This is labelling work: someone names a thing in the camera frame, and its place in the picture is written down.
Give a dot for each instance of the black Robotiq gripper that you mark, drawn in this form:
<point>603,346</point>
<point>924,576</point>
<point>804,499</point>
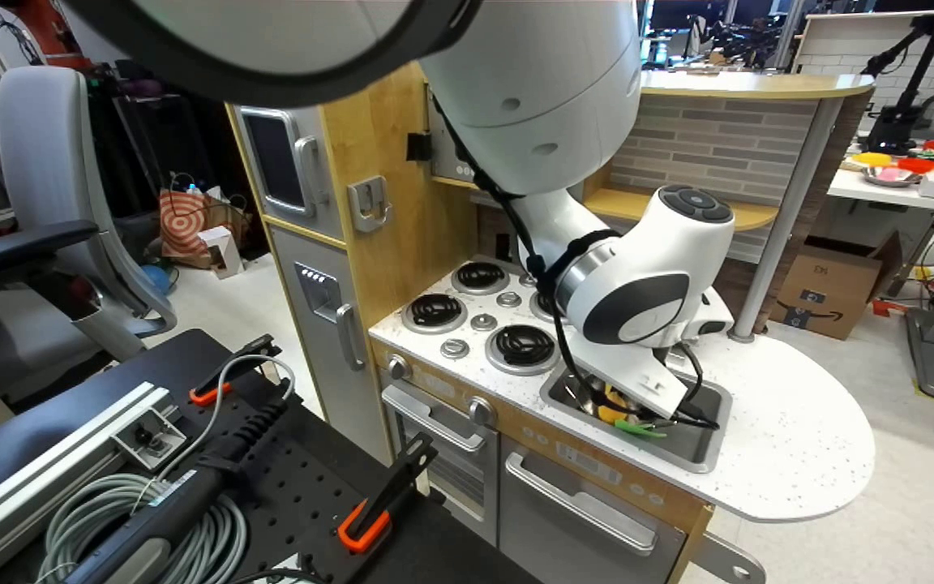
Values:
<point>645,413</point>

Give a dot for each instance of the black background robot arm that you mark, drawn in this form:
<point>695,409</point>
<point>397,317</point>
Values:
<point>898,126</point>

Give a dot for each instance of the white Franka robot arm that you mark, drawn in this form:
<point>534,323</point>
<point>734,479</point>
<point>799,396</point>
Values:
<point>534,84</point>

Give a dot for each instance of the grey toy sink basin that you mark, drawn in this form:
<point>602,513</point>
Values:
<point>706,450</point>

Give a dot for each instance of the black toy stove burner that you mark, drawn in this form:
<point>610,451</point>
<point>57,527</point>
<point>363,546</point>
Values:
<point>482,276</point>
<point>437,313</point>
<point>521,346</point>

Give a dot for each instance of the wooden toy kitchen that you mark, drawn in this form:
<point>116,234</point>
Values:
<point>794,432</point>

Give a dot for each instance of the yellow toy plate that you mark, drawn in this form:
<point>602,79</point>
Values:
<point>869,159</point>

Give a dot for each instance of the pink toy bowl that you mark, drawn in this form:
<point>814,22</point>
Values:
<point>894,177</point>

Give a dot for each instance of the round silver oven knob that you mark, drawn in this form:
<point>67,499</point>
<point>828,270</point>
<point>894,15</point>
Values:
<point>482,409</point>
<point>397,363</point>

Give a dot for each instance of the small silver stovetop knob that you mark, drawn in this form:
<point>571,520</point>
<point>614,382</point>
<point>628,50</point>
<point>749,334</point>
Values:
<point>483,323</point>
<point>507,295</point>
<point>454,348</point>

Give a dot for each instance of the open brown cardboard box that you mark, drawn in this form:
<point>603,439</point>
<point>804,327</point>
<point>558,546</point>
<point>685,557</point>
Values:
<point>828,287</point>

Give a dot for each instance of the grey cabinet door with window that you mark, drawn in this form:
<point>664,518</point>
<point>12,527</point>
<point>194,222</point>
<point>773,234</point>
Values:
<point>273,164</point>

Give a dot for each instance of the bag with orange spiral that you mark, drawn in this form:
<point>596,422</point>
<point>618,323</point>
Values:
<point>194,222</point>

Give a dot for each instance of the black cylindrical tool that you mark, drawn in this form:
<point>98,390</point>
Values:
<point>143,531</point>

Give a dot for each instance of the grey office chair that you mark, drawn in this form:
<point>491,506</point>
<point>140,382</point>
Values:
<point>50,164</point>

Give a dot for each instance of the silver kitchen support post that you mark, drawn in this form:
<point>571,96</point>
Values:
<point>786,216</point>

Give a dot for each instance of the grey toy wall phone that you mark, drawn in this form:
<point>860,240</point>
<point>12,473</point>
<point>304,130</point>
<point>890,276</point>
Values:
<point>371,203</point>

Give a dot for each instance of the small metal bracket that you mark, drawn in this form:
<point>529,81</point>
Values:
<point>151,441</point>

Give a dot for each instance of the aluminium extrusion rail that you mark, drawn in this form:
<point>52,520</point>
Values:
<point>47,464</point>

